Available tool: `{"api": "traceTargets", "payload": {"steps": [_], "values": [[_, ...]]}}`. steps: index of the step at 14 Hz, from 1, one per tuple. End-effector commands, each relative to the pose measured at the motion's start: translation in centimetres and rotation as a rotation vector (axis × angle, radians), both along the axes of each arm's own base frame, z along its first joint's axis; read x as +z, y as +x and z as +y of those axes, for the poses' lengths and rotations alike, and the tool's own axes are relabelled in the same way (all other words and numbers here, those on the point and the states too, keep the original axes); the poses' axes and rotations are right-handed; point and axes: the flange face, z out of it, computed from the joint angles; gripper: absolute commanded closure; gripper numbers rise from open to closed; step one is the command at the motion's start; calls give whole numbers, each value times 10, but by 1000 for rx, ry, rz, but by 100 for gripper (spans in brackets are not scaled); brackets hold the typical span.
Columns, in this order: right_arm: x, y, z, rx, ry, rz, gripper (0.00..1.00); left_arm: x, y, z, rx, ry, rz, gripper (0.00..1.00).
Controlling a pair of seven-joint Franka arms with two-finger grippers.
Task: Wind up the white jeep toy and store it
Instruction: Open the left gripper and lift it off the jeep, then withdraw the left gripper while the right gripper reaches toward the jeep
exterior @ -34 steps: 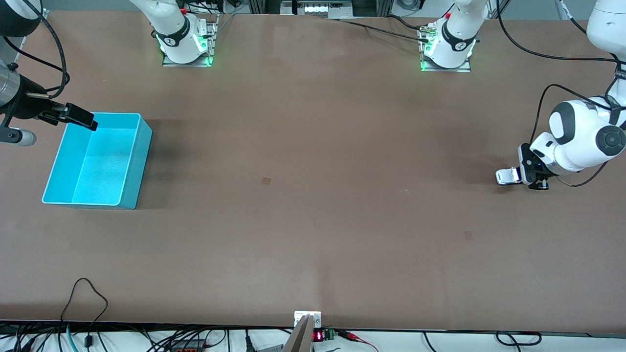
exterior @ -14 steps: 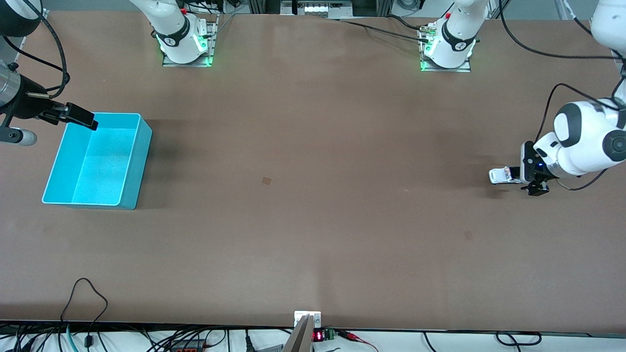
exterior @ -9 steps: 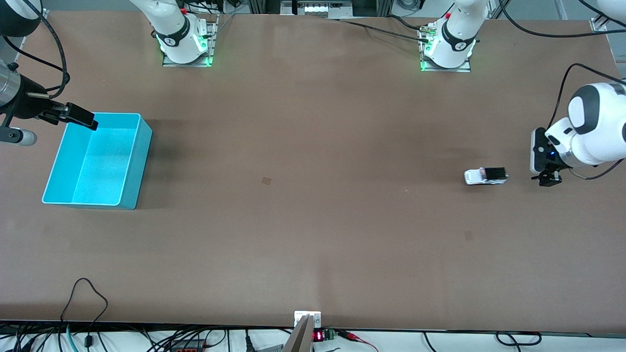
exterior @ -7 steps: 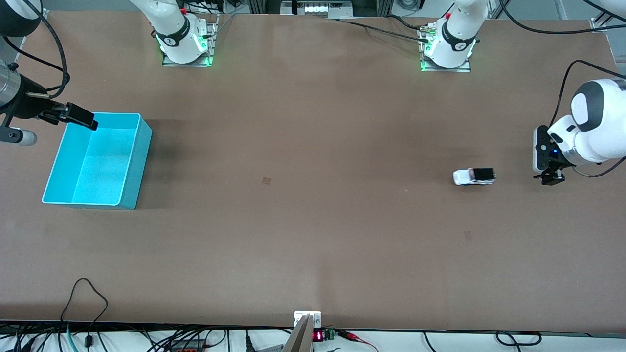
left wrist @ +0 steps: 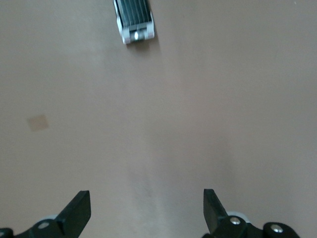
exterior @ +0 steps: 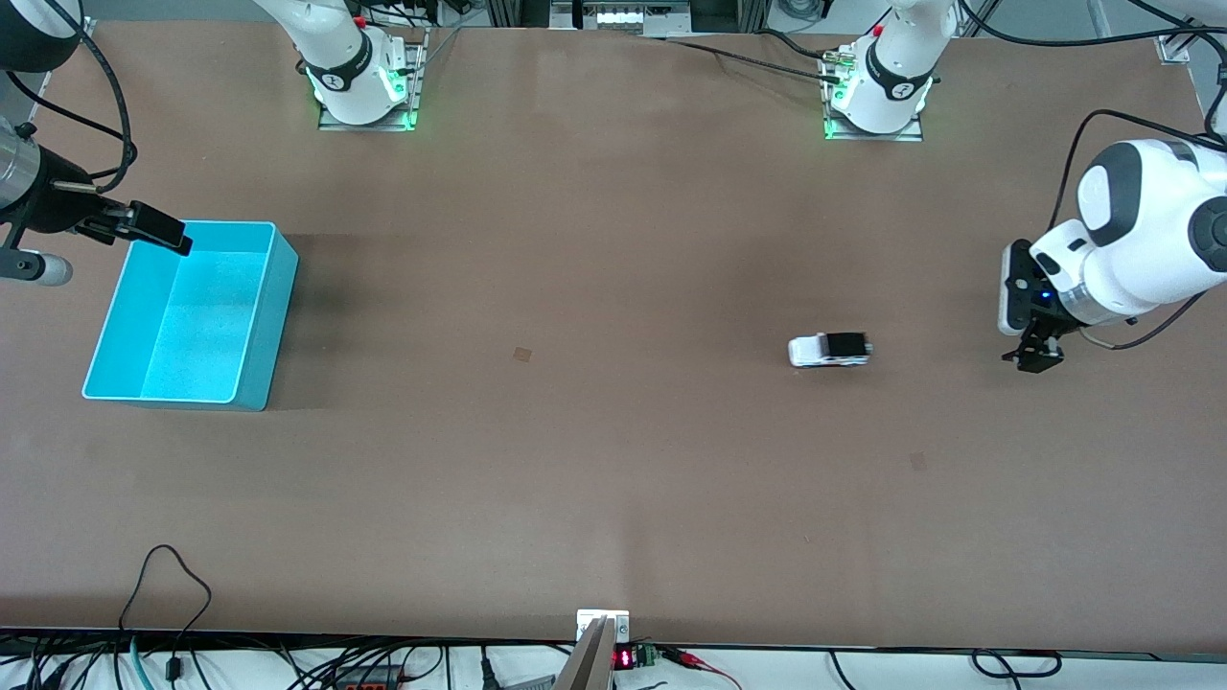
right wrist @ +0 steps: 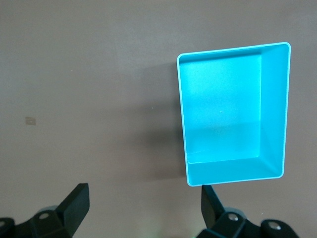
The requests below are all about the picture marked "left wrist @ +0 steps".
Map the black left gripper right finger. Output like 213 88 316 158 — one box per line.
202 188 302 238

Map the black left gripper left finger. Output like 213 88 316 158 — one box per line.
0 190 92 238

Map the white jeep toy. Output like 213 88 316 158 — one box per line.
113 0 157 45

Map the brown tape patch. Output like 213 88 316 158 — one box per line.
26 114 50 132

